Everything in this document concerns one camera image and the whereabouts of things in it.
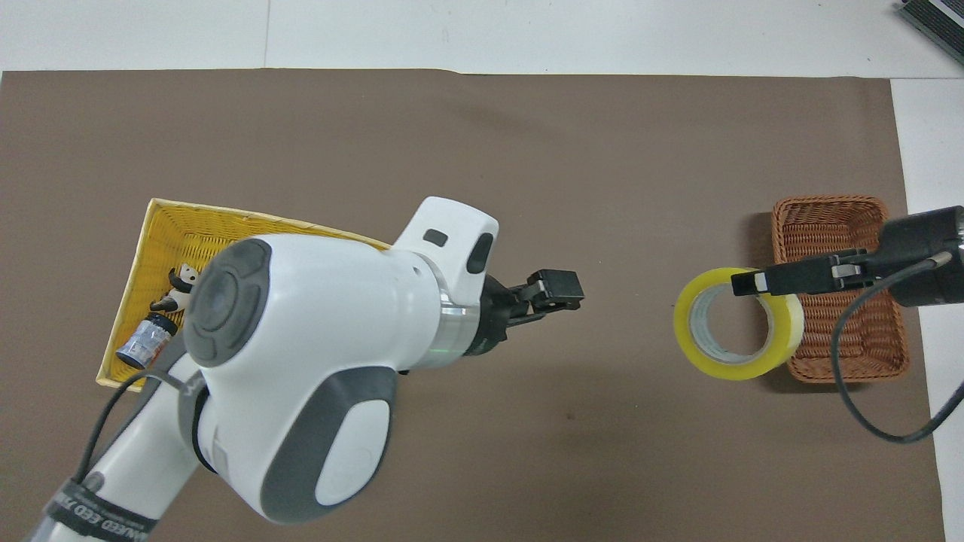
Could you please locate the yellow tape roll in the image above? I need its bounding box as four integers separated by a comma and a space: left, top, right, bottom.
673, 266, 806, 382

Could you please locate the yellow wicker basket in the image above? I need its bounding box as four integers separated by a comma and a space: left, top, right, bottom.
95, 197, 393, 391

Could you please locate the panda figurine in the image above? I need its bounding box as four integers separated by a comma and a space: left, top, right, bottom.
149, 263, 201, 314

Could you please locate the dark grey ribbed object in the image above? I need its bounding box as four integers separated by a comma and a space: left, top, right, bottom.
895, 0, 964, 47

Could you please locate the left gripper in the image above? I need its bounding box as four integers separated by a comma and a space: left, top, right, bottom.
465, 269, 586, 357

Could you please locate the brown wicker basket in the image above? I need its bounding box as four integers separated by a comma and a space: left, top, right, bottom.
770, 195, 911, 385

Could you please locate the black cable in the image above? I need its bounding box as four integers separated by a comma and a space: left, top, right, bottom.
72, 337, 210, 484
831, 251, 964, 444

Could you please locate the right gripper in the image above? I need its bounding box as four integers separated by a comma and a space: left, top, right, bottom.
865, 205, 964, 309

